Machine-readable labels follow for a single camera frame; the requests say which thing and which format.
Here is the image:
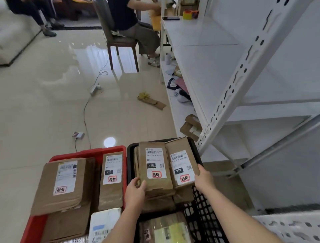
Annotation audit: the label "person's left hand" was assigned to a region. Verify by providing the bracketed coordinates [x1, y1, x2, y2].
[124, 177, 147, 213]

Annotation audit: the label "person's right hand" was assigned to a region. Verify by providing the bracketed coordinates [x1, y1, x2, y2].
[194, 164, 218, 195]

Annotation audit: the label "narrow brown labelled box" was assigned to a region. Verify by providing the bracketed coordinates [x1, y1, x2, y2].
[98, 151, 124, 212]

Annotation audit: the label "black plastic basket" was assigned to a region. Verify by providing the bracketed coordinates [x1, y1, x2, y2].
[127, 137, 229, 243]

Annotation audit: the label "white foam parcel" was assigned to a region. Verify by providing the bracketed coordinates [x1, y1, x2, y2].
[89, 208, 122, 243]

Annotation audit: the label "brown parcel with yellow label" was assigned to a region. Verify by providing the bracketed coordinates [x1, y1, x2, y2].
[139, 212, 192, 243]

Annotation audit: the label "parcels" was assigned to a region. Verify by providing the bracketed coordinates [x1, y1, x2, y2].
[179, 114, 203, 143]

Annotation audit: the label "red plastic crate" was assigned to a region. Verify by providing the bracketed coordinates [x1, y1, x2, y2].
[20, 146, 127, 243]

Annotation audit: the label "pile of plastic mailer bags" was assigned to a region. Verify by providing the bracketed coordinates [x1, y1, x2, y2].
[165, 64, 193, 103]

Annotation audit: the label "square box yellow-topped label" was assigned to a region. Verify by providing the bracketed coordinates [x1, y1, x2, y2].
[30, 158, 95, 216]

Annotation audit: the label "person's left forearm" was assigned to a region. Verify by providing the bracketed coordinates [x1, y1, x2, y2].
[102, 205, 144, 243]

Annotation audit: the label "person's right forearm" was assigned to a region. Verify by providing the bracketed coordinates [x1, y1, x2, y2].
[205, 186, 283, 243]

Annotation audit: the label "flattened cardboard strip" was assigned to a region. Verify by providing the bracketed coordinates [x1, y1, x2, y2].
[137, 96, 167, 110]

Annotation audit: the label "white power strip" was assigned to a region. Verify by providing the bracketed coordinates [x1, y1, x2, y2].
[89, 84, 102, 96]

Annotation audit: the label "yellow table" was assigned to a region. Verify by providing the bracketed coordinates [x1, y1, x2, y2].
[149, 9, 162, 32]

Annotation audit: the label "brown wooden chair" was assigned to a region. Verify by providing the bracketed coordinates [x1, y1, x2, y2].
[93, 0, 140, 72]

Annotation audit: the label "dark red sofa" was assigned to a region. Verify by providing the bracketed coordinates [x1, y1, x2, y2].
[54, 0, 98, 22]

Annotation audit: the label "grey power cable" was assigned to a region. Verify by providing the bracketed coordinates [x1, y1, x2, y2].
[75, 45, 110, 152]

